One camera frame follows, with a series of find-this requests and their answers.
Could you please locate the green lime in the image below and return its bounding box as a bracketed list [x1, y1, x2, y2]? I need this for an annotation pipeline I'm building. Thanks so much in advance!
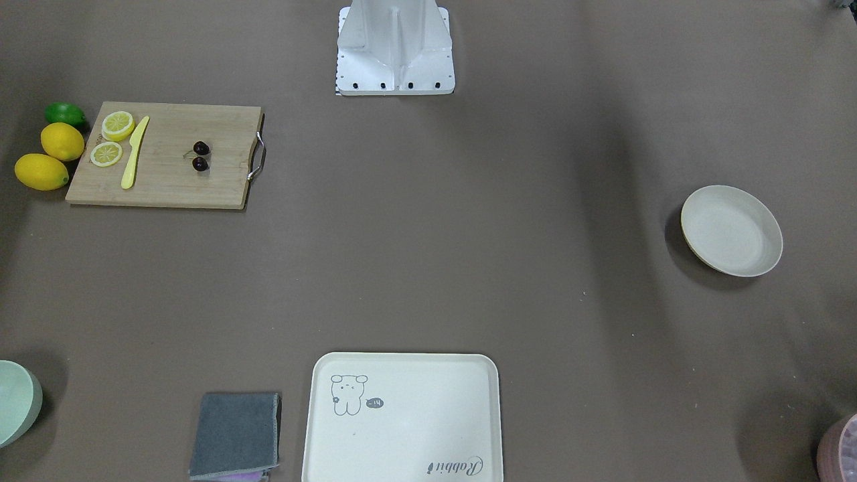
[45, 102, 88, 129]

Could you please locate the mint green bowl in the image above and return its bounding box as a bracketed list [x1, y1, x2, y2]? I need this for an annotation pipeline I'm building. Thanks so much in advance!
[1, 360, 43, 448]

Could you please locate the yellow lemon upper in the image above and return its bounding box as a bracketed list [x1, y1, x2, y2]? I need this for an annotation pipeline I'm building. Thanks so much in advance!
[40, 123, 85, 162]

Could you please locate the lemon slice lower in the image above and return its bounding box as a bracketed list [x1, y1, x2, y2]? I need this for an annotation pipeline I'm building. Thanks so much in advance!
[89, 141, 125, 167]

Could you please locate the pink bowl with ice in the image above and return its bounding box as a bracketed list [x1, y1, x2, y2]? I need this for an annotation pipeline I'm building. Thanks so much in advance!
[816, 414, 856, 481]

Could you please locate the bamboo cutting board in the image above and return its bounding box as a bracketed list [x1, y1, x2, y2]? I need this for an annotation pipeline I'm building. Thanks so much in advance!
[66, 101, 265, 210]

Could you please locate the lemon slice upper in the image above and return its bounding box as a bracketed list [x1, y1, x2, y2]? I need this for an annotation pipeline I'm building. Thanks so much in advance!
[101, 110, 137, 143]

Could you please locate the yellow lemon lower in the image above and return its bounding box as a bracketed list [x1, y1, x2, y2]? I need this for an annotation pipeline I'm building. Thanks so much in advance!
[13, 153, 70, 190]

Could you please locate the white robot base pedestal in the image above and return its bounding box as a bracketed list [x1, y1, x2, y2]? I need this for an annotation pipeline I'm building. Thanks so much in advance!
[335, 1, 456, 96]

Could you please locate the beige round plate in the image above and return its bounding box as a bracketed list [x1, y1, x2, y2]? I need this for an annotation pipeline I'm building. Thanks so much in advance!
[680, 184, 784, 278]

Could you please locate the dark red cherry pair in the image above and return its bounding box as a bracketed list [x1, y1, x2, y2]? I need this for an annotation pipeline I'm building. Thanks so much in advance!
[183, 141, 211, 173]

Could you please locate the grey folded cloth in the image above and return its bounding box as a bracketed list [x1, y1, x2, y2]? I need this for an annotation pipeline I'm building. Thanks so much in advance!
[189, 392, 281, 481]

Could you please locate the yellow lemon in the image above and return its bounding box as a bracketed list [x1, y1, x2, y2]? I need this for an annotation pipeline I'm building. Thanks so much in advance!
[13, 153, 70, 190]
[40, 123, 85, 162]

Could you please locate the lemon slice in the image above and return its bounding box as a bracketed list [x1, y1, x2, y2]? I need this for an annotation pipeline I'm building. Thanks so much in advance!
[101, 110, 137, 143]
[89, 141, 125, 167]

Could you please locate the yellow plastic knife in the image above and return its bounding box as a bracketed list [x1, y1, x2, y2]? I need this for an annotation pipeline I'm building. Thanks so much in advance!
[121, 116, 150, 189]

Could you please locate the cream rabbit tray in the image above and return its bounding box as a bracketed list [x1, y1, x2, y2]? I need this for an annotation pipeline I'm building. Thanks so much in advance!
[302, 353, 504, 481]

